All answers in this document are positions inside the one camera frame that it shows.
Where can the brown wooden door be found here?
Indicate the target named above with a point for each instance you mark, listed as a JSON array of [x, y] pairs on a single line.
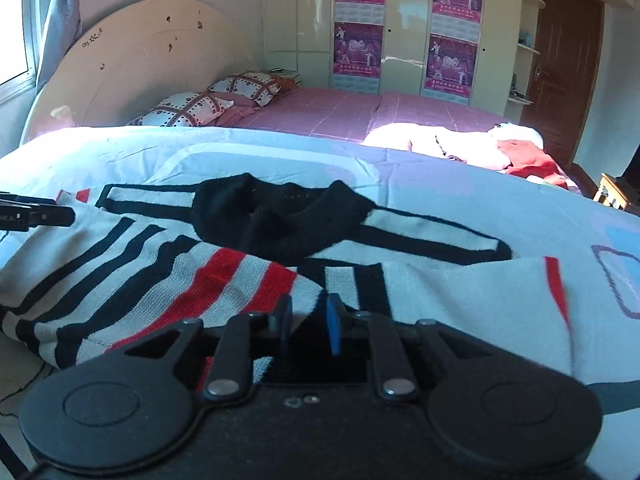
[[560, 70]]

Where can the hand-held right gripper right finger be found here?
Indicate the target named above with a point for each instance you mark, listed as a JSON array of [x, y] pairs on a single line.
[[334, 327]]

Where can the striped knit sweater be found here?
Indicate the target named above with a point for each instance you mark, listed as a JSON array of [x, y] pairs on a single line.
[[225, 280]]

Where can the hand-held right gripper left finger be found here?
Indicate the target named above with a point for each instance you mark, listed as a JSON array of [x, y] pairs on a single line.
[[284, 312]]

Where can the orange folded cloth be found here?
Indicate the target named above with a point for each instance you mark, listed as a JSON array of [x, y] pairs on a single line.
[[290, 81]]

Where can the window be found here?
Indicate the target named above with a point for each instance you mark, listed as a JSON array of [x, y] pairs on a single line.
[[12, 20]]

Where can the cream round headboard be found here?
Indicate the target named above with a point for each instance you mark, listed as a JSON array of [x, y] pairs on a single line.
[[140, 55]]

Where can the pink bed sheet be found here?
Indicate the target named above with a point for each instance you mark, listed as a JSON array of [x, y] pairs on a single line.
[[325, 110]]

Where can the pink white cloth pile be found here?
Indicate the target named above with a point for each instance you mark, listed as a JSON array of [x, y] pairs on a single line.
[[425, 142]]

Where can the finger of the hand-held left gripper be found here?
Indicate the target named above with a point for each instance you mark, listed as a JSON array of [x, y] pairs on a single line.
[[35, 217]]

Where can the cream corner shelves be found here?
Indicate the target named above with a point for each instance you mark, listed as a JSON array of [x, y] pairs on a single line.
[[527, 47]]

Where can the red cloth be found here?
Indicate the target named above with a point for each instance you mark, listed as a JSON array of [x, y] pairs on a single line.
[[530, 160]]

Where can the grey blue curtain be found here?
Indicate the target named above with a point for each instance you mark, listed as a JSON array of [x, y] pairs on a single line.
[[60, 25]]

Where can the white maroon patterned pillow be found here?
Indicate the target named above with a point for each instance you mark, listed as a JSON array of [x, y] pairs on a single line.
[[185, 107], [250, 85]]

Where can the wooden stool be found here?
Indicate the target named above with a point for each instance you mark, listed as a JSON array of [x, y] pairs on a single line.
[[617, 192]]

